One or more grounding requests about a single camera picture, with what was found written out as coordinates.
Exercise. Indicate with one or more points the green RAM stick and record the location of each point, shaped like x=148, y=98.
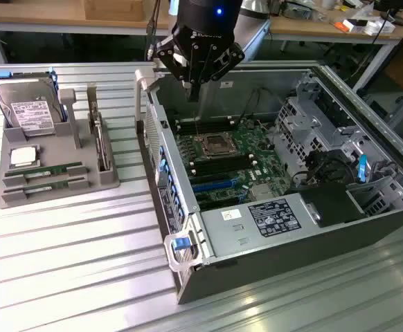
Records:
x=56, y=184
x=54, y=169

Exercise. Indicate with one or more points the metal CPU socket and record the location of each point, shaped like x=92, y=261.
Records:
x=219, y=145

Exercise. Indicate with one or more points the RAM slot white latches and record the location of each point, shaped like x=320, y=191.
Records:
x=222, y=162
x=205, y=120
x=205, y=126
x=224, y=168

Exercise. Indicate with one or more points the thin socket locking lever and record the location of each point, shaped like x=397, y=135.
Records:
x=197, y=128

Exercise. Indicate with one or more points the long black expansion slot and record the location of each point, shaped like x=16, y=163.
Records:
x=212, y=177

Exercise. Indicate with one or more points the grey parts rack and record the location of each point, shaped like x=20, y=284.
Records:
x=52, y=152

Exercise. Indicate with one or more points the blue drive bay clip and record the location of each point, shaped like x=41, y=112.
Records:
x=362, y=169

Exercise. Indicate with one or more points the blue expansion slot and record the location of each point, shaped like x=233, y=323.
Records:
x=215, y=185

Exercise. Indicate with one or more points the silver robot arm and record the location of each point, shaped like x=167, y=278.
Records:
x=257, y=38

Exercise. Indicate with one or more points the black plastic shroud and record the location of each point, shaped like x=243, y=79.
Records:
x=326, y=204

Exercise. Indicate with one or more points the orange and white box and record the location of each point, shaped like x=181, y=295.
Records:
x=354, y=25

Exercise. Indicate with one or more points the silver metal drive cage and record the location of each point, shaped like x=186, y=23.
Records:
x=309, y=138

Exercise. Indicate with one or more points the silver hard disk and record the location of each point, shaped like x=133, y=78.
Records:
x=25, y=100

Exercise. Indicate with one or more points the white tape roll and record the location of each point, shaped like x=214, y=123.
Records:
x=372, y=27

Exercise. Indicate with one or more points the silver CPU chip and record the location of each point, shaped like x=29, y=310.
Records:
x=23, y=157

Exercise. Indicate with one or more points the grey power supply unit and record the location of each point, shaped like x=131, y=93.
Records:
x=229, y=238

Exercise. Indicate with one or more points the open black PC case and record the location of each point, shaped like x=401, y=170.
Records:
x=291, y=263

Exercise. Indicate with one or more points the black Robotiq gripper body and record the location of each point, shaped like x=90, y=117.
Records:
x=208, y=24

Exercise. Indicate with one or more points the green motherboard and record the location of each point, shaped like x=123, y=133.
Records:
x=257, y=152

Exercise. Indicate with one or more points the silver chipset heatsink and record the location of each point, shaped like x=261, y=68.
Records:
x=262, y=193

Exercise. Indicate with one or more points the green graphics card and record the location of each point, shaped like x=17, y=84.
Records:
x=99, y=138

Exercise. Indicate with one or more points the wooden desk with cardboard box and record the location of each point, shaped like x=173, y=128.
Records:
x=32, y=14

